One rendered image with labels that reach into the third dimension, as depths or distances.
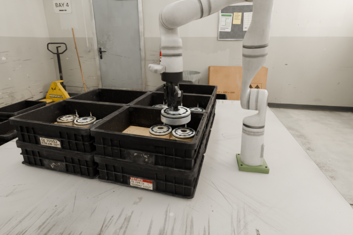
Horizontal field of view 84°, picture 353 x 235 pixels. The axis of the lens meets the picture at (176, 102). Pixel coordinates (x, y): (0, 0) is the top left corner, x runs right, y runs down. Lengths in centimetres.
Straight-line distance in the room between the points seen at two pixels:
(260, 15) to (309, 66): 358
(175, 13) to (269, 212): 70
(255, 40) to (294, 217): 60
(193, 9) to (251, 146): 59
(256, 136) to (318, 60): 353
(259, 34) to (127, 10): 367
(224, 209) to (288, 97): 369
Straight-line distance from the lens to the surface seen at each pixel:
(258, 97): 86
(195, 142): 64
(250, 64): 80
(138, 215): 75
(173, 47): 64
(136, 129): 99
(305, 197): 92
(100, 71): 460
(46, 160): 103
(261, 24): 78
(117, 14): 435
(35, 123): 97
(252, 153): 93
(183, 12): 64
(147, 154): 72
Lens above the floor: 124
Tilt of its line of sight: 17 degrees down
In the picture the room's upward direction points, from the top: straight up
